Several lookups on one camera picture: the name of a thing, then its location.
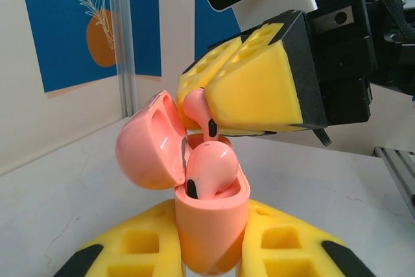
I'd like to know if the pink earbud charging case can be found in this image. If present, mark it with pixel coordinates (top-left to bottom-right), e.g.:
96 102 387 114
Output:
115 90 251 275

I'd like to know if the pink wireless earbud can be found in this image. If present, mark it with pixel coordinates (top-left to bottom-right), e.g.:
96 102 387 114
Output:
185 142 239 200
182 88 220 141

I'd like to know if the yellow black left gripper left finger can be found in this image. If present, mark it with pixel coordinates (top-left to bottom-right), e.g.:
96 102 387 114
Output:
53 199 184 277

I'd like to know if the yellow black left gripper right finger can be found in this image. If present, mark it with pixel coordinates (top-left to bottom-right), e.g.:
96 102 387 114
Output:
238 200 374 277

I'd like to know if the blue poster fern orange circle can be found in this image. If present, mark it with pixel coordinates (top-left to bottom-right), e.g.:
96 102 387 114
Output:
18 0 119 93

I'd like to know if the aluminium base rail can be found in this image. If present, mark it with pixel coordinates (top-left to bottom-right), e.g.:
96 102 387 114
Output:
372 146 415 223

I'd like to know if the aluminium corner post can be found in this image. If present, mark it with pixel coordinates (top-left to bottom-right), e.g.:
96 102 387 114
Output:
108 0 136 119

